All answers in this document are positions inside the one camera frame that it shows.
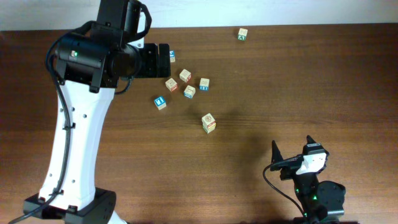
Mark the wooden block blue side lower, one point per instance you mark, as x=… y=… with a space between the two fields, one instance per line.
x=189 y=92

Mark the block blue letter top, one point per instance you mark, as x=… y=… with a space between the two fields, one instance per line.
x=160 y=102

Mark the far block green side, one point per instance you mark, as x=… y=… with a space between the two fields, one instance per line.
x=242 y=34

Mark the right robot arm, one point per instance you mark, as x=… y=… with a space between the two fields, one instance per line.
x=318 y=202

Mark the wooden block red side upper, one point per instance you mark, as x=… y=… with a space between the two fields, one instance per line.
x=185 y=75

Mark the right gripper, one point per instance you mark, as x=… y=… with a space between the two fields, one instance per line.
x=292 y=160

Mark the block green letter B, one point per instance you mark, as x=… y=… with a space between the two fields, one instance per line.
x=210 y=129

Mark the wooden block red side left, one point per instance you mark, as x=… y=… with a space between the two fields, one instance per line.
x=171 y=84

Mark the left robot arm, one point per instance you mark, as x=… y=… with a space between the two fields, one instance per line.
x=86 y=65

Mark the wooden block blue side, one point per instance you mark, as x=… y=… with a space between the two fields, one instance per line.
x=204 y=84
x=189 y=92

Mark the wooden block green side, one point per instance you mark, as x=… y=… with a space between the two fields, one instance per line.
x=208 y=121

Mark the wooden block red side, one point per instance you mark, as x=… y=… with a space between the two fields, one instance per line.
x=171 y=84
x=185 y=75

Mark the wooden block blue side right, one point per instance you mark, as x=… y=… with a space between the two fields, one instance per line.
x=204 y=84

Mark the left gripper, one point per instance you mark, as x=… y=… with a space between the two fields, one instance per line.
x=150 y=55

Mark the block blue top far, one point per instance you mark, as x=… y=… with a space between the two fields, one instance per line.
x=172 y=56

